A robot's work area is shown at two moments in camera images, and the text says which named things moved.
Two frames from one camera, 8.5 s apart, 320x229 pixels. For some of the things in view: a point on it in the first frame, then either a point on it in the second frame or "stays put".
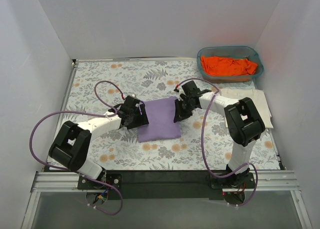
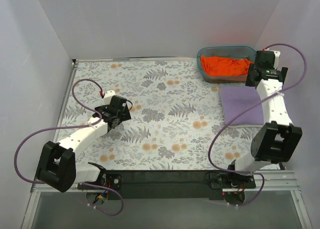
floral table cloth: (166, 123) stays put
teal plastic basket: (233, 51) stays put
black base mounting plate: (168, 185) stays put
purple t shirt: (161, 126) -> (237, 99)
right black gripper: (182, 109) -> (251, 77)
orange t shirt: (223, 66) stays put
